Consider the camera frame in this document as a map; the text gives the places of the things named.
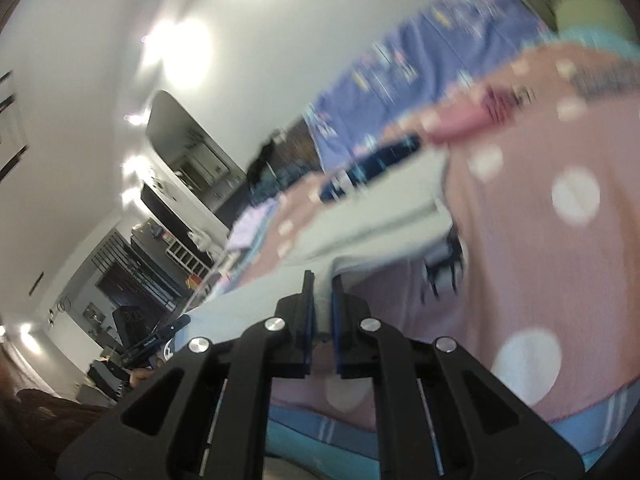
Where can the lilac garment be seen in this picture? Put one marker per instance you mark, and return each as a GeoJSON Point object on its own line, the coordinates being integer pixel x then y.
{"type": "Point", "coordinates": [246, 227]}

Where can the pink polka dot blanket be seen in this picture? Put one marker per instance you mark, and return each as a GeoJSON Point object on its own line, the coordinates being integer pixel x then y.
{"type": "Point", "coordinates": [538, 277]}

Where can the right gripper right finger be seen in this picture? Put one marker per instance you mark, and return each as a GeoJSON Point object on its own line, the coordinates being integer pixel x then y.
{"type": "Point", "coordinates": [351, 355]}

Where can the green pillow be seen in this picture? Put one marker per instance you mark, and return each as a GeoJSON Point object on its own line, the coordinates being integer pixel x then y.
{"type": "Point", "coordinates": [607, 15]}

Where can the navy star fleece garment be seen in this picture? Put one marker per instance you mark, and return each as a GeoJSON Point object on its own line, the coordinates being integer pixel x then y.
{"type": "Point", "coordinates": [361, 173]}

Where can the purple tree print sheet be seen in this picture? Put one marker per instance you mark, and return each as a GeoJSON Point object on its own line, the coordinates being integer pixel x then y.
{"type": "Point", "coordinates": [445, 45]}

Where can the pink folded garment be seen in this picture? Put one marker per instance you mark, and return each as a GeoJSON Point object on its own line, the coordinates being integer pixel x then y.
{"type": "Point", "coordinates": [494, 108]}

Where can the light grey garment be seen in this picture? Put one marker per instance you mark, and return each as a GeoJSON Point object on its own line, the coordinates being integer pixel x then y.
{"type": "Point", "coordinates": [400, 214]}

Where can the turquoise star bed sheet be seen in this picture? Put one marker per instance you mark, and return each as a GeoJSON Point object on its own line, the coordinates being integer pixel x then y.
{"type": "Point", "coordinates": [440, 412]}

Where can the arched wall mirror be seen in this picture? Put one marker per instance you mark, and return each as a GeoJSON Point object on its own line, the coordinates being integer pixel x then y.
{"type": "Point", "coordinates": [190, 153]}

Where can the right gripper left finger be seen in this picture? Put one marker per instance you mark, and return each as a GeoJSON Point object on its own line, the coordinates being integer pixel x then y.
{"type": "Point", "coordinates": [293, 356]}

